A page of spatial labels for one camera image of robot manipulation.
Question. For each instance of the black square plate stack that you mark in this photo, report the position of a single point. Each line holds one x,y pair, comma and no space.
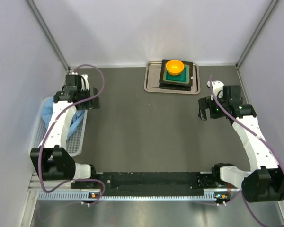
175,86

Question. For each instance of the light blue button shirt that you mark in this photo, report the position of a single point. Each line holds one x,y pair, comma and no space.
47,111

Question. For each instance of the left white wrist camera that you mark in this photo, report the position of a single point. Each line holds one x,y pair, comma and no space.
84,81

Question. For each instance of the white slotted cable duct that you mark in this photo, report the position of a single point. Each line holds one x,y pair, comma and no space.
90,196

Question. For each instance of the silver metal tray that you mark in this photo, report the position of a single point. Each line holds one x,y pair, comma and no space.
152,76

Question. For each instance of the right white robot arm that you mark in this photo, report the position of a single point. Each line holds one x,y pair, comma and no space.
265,179

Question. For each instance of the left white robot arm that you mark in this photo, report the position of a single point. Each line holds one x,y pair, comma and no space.
51,161

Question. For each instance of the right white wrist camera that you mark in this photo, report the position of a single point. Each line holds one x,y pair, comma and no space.
218,88

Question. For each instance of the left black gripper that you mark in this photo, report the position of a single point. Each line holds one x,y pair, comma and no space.
93,99

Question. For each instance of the orange plastic bowl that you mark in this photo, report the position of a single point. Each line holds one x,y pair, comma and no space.
174,67

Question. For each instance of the white plastic basket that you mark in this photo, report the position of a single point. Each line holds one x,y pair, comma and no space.
73,144

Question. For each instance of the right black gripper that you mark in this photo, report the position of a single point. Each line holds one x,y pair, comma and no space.
204,108

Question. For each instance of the green square plate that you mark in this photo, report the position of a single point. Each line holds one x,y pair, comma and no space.
183,78

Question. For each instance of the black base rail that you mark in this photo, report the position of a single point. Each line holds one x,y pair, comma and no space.
160,183

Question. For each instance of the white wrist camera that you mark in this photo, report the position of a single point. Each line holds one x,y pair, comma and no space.
218,88
84,81

